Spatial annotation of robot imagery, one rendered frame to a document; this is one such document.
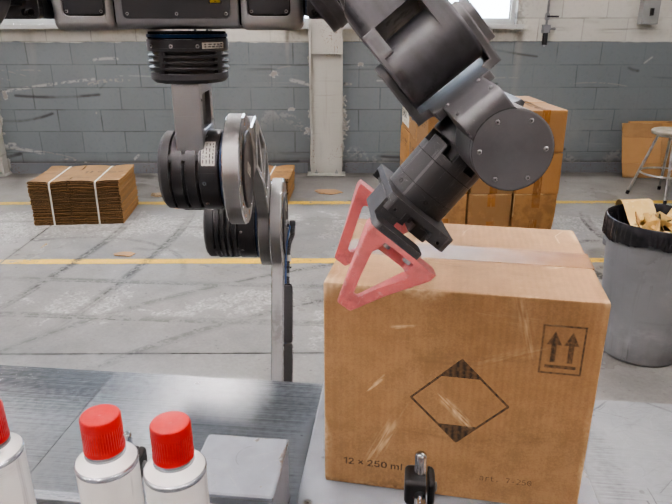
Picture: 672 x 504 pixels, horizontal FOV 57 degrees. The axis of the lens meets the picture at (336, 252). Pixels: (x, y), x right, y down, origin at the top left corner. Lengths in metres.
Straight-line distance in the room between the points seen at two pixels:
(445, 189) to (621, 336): 2.48
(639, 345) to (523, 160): 2.53
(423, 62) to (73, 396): 0.80
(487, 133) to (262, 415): 0.65
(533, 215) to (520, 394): 3.33
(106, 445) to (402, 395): 0.34
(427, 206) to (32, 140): 6.23
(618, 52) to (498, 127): 6.04
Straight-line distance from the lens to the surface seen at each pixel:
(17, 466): 0.63
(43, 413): 1.07
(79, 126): 6.44
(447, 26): 0.50
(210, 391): 1.05
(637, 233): 2.75
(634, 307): 2.88
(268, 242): 1.57
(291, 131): 6.01
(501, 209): 3.96
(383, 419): 0.76
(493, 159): 0.44
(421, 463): 0.64
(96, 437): 0.56
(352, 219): 0.59
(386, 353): 0.71
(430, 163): 0.51
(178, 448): 0.54
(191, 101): 1.10
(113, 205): 4.79
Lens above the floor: 1.39
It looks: 20 degrees down
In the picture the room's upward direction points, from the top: straight up
